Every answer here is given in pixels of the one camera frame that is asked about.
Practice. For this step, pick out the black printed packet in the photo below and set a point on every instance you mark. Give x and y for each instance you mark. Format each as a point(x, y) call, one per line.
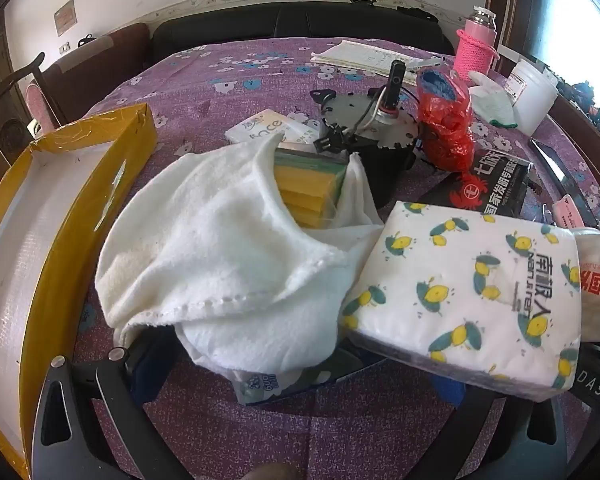
point(490, 185)

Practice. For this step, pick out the yellow cardboard box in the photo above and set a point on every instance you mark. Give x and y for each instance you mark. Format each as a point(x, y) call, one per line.
point(10, 260)

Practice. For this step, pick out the black smartphone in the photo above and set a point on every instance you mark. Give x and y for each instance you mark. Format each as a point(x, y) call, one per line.
point(555, 165)

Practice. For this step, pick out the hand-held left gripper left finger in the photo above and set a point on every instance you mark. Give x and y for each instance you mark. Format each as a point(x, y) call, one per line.
point(115, 395)

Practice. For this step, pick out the lemon print tissue pack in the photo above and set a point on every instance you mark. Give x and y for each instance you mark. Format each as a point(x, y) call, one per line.
point(455, 300)

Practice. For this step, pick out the wall switch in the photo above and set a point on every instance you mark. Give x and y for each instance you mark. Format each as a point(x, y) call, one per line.
point(65, 48)

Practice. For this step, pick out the pink packet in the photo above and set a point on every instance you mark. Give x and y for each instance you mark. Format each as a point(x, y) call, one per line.
point(567, 210)

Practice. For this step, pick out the white plastic jar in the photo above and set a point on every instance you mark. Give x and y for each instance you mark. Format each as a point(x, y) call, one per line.
point(530, 95)

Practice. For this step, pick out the dark wooden chair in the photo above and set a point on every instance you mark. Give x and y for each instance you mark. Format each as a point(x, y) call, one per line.
point(30, 95)

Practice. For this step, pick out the yellow green sponge pack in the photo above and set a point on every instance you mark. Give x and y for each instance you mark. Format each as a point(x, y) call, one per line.
point(300, 185)

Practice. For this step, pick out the white notebook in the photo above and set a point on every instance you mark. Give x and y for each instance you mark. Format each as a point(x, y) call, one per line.
point(365, 55)

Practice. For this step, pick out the white work glove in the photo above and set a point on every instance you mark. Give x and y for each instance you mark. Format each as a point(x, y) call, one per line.
point(490, 100)

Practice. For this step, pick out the small black bag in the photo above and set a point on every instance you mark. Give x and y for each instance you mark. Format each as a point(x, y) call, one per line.
point(86, 40)

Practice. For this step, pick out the purple floral tablecloth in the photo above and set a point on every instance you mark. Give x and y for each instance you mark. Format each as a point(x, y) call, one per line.
point(230, 95)

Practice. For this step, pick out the black sofa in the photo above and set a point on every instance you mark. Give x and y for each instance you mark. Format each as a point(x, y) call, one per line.
point(230, 25)

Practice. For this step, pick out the white bag with red print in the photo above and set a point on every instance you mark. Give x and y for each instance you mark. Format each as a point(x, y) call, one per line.
point(597, 270)

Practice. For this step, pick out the pink bottle with knitted sleeve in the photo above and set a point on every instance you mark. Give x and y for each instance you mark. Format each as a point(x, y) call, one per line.
point(475, 50)

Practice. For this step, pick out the white towel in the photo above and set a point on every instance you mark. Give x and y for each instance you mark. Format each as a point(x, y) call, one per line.
point(205, 240)

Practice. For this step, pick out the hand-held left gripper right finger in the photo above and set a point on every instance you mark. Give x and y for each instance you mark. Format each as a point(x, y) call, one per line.
point(447, 392)

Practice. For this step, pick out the wooden window ledge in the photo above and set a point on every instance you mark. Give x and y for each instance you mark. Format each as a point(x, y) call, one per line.
point(590, 110)

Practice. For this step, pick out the brown armchair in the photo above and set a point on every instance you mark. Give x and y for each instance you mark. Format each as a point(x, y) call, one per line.
point(100, 70)

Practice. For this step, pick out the black round motor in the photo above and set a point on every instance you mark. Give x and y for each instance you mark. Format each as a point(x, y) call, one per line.
point(380, 170)

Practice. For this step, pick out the small wall plaque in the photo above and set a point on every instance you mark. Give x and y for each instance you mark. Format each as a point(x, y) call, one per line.
point(65, 17)

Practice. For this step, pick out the blue white tissue packet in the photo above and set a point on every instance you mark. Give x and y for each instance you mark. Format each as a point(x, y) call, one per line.
point(265, 385)

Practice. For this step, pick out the red plastic bag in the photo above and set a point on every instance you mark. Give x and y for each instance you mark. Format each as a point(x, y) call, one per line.
point(445, 130)

